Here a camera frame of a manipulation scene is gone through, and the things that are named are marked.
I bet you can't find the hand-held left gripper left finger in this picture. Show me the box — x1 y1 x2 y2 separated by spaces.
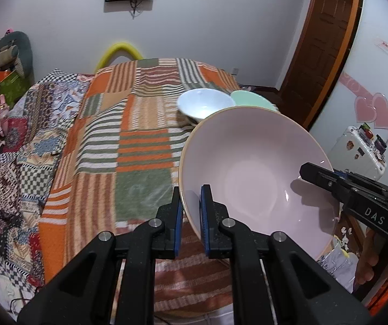
17 186 184 325

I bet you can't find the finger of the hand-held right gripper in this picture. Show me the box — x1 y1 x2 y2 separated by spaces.
299 162 349 207
335 170 388 200

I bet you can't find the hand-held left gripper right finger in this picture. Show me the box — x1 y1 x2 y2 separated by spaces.
199 184 372 325

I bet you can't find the pink bowl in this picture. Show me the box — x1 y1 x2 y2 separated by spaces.
179 106 341 261

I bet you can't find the green bowl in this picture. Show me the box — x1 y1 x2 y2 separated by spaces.
231 90 279 113

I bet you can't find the white bowl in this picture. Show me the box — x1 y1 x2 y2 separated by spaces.
177 89 235 126

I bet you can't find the person's right hand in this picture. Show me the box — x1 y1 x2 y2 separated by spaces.
354 229 380 285

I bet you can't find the white suitcase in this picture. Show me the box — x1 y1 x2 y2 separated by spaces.
329 125 387 181

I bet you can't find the white printed cloth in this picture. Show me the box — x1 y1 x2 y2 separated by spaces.
316 233 360 292

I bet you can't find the striped orange blanket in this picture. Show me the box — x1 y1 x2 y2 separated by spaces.
38 57 282 315

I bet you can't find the white sliding wardrobe door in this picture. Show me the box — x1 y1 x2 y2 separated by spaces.
307 0 388 190

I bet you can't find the wooden door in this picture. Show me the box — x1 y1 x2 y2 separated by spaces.
278 0 360 129

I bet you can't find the patchwork patterned blanket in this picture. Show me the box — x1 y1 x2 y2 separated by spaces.
0 69 95 295

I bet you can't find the yellow foam tube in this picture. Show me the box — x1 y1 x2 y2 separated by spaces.
94 42 144 75

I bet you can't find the pink bunny toy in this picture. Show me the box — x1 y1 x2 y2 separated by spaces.
0 95 10 136

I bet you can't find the green box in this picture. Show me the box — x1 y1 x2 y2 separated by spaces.
0 71 29 126

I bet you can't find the grey plush toy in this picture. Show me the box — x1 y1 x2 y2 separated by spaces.
0 31 34 78

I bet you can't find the hanging black cable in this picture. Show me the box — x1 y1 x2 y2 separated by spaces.
130 0 144 20

